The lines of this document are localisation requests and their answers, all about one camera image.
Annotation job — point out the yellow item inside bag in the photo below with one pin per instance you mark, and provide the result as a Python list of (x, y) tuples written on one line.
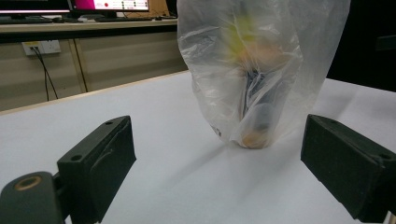
[(241, 39)]

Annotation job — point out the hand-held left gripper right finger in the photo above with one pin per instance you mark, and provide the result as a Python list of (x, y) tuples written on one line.
[(345, 161)]

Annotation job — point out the dark item inside bag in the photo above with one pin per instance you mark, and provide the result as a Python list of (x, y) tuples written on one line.
[(261, 96)]

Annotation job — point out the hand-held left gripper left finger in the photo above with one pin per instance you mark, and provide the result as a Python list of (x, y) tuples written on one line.
[(96, 161)]

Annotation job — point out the computer monitor with pink screen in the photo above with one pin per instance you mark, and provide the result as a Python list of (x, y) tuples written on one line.
[(112, 4)]

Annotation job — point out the orange item inside bag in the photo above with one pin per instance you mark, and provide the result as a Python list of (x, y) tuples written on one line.
[(264, 54)]

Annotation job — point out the white wall socket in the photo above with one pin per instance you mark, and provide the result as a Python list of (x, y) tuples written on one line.
[(42, 47)]

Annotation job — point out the wooden desk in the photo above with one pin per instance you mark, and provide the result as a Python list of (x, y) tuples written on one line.
[(93, 56)]

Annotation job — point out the clear plastic bag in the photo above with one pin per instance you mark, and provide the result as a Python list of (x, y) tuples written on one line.
[(218, 77)]

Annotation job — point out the black keyboard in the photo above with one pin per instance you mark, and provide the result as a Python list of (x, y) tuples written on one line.
[(123, 19), (25, 20)]

